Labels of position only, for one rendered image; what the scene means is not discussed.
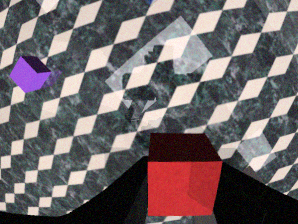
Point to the purple cube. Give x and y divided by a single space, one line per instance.
30 73

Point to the red block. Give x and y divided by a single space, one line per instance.
184 171

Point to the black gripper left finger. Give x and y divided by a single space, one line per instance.
123 202

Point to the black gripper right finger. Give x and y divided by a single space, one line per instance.
242 200

